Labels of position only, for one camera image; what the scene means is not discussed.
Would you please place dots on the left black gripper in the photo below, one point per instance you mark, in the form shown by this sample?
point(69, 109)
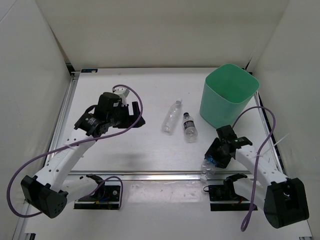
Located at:
point(130, 119)

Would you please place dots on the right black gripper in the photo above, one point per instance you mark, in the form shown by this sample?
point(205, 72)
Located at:
point(221, 162)

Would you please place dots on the clear bottle blue label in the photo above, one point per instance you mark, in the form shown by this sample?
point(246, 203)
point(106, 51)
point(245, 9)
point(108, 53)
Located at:
point(208, 169)

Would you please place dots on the clear bottle white cap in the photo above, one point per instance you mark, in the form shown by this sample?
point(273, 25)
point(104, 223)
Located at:
point(169, 123)

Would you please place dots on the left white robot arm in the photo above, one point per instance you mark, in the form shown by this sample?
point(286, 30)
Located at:
point(47, 190)

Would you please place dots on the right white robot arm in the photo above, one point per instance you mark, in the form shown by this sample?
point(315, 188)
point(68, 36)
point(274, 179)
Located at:
point(282, 199)

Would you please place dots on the green plastic bin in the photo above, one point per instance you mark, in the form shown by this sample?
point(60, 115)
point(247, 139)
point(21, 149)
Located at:
point(226, 92)

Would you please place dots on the clear bottle black label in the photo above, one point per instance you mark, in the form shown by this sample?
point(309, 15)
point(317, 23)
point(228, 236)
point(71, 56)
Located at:
point(190, 131)

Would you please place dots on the aluminium table edge rail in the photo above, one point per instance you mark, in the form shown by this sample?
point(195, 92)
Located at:
point(135, 172)

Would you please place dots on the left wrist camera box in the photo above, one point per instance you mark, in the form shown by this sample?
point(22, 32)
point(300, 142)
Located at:
point(121, 91)

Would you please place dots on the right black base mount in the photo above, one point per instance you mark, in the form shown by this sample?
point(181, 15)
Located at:
point(223, 198)

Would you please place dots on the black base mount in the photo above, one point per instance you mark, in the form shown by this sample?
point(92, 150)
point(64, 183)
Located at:
point(223, 198)
point(108, 196)

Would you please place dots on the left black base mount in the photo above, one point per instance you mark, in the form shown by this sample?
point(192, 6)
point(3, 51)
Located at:
point(108, 196)

